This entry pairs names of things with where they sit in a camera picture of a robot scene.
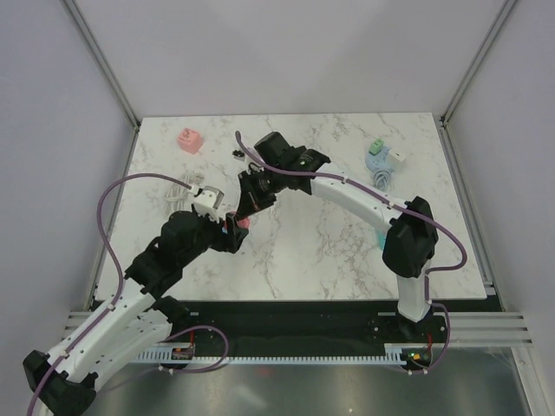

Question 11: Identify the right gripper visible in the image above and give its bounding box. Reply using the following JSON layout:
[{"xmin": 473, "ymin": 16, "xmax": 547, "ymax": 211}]
[{"xmin": 238, "ymin": 166, "xmax": 285, "ymax": 220}]

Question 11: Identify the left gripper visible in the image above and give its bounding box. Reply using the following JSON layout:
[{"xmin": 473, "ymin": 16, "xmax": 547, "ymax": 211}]
[{"xmin": 180, "ymin": 204, "xmax": 249, "ymax": 267}]

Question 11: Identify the pink plug adapter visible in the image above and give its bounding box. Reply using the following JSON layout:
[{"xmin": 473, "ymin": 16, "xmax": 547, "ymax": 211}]
[{"xmin": 237, "ymin": 218, "xmax": 251, "ymax": 230}]

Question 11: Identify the pink cube socket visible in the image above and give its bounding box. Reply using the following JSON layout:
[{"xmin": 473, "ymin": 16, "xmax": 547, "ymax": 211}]
[{"xmin": 177, "ymin": 127, "xmax": 204, "ymax": 154}]

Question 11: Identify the blue round power strip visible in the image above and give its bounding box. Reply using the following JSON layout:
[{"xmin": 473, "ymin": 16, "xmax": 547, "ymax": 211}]
[{"xmin": 365, "ymin": 149, "xmax": 395, "ymax": 173}]

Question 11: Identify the green plug adapter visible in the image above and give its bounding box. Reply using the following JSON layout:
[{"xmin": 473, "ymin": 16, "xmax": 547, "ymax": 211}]
[{"xmin": 369, "ymin": 139, "xmax": 384, "ymax": 156}]

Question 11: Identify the white cube adapter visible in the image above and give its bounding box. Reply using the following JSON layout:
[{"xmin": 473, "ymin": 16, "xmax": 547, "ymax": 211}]
[{"xmin": 386, "ymin": 148, "xmax": 407, "ymax": 171}]

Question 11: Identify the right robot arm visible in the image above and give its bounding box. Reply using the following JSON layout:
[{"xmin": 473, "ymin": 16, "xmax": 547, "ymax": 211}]
[{"xmin": 235, "ymin": 132, "xmax": 438, "ymax": 341}]

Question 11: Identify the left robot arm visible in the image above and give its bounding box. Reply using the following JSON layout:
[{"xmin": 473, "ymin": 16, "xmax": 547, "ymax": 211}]
[{"xmin": 23, "ymin": 211, "xmax": 249, "ymax": 415}]

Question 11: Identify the teal triangular power strip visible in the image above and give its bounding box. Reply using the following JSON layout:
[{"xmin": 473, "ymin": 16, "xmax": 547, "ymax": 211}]
[{"xmin": 375, "ymin": 231, "xmax": 387, "ymax": 251}]

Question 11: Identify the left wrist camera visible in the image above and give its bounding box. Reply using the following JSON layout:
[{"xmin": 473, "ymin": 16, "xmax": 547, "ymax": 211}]
[{"xmin": 191, "ymin": 185, "xmax": 225, "ymax": 223}]

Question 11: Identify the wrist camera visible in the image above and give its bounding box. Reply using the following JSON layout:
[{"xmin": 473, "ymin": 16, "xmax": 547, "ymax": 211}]
[
  {"xmin": 232, "ymin": 149, "xmax": 249, "ymax": 163},
  {"xmin": 191, "ymin": 185, "xmax": 225, "ymax": 223}
]

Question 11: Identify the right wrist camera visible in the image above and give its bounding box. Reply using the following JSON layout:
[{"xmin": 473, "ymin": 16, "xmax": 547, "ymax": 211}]
[{"xmin": 232, "ymin": 149, "xmax": 249, "ymax": 163}]

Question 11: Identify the white coiled cable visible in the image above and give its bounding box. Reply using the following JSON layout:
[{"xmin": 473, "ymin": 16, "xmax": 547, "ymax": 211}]
[{"xmin": 164, "ymin": 172, "xmax": 207, "ymax": 216}]

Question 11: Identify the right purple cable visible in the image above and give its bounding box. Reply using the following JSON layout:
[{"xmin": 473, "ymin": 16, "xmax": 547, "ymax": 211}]
[{"xmin": 233, "ymin": 130, "xmax": 468, "ymax": 348}]

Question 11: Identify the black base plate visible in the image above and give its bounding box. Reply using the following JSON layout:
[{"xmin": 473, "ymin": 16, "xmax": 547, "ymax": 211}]
[{"xmin": 138, "ymin": 298, "xmax": 452, "ymax": 361}]

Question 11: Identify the white cable duct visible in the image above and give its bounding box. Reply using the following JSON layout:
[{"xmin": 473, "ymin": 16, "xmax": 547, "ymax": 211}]
[{"xmin": 131, "ymin": 343, "xmax": 434, "ymax": 366}]

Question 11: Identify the right aluminium frame post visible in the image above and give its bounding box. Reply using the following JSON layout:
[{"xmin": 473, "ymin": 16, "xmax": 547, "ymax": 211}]
[{"xmin": 437, "ymin": 0, "xmax": 520, "ymax": 129}]

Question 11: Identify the aluminium frame post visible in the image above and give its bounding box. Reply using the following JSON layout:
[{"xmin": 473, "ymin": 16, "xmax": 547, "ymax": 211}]
[
  {"xmin": 60, "ymin": 0, "xmax": 141, "ymax": 132},
  {"xmin": 437, "ymin": 0, "xmax": 520, "ymax": 129}
]

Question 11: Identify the left aluminium frame post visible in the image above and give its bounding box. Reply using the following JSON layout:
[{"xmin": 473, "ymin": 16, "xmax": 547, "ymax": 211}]
[{"xmin": 60, "ymin": 0, "xmax": 141, "ymax": 132}]

